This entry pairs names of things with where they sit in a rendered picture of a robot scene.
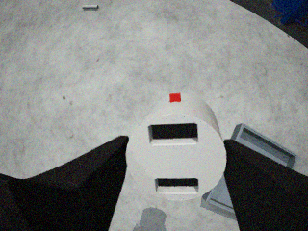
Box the white round cartridge with two slots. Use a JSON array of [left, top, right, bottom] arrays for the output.
[[126, 93, 227, 201]]

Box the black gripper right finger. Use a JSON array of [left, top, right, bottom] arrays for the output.
[[223, 139, 308, 231]]

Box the grey square tray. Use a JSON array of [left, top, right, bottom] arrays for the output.
[[201, 123, 299, 215]]

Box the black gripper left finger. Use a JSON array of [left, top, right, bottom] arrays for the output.
[[0, 135, 130, 231]]

